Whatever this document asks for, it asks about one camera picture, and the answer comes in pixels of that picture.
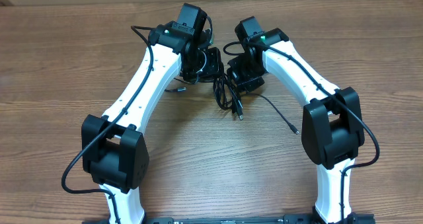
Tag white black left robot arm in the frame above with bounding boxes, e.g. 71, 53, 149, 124
61, 3, 223, 223

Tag black usb cable white plug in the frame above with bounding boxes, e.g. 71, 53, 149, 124
213, 73, 243, 120

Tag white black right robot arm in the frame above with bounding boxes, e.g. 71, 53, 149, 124
229, 25, 375, 223

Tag black usb cable silver plug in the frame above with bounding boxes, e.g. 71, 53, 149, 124
165, 87, 299, 135

